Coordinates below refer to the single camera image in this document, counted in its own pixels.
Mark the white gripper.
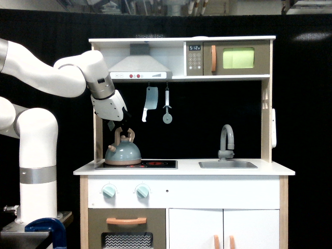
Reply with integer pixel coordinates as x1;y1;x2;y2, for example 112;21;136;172
91;90;132;136

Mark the grey-blue toy teapot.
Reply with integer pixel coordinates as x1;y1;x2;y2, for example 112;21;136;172
104;127;142;166

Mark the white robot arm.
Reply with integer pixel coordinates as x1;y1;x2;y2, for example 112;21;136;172
1;39;127;224

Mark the black toy stove top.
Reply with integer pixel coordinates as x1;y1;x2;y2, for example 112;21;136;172
95;160;177;170

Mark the left mint stove knob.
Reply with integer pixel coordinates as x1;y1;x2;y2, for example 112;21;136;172
102;184;117;199

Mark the mint stove knob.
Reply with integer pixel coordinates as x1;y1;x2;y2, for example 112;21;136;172
102;184;117;199
135;184;150;199

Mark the right mint stove knob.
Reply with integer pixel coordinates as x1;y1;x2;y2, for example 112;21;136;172
135;184;150;199

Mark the toy cleaver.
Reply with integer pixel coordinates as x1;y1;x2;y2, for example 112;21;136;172
142;86;158;122

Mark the toy pizza cutter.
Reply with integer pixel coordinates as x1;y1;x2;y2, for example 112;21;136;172
163;88;172;124

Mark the white toy range hood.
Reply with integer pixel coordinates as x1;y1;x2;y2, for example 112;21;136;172
109;44;173;80

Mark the wooden toy kitchen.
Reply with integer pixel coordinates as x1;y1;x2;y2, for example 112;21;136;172
74;36;295;248

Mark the toy oven door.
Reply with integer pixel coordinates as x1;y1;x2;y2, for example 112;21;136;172
88;208;167;248

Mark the grey toy faucet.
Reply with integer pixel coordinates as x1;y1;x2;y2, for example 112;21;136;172
218;124;234;160

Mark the grey toy sink basin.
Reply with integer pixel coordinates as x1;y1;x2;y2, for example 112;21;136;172
199;161;258;169

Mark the blue c-clamp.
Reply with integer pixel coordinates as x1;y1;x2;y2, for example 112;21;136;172
24;218;67;248

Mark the toy microwave oven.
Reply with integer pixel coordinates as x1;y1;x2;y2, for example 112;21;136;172
186;40;270;76

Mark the left white cabinet door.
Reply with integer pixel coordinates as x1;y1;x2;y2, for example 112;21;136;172
169;209;223;248

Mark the white cabinet door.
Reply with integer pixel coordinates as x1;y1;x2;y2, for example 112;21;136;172
169;209;223;248
224;210;279;248

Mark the right white cabinet door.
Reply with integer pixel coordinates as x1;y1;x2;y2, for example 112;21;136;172
224;210;279;248

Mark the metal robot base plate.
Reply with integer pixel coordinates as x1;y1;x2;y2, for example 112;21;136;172
1;211;73;248

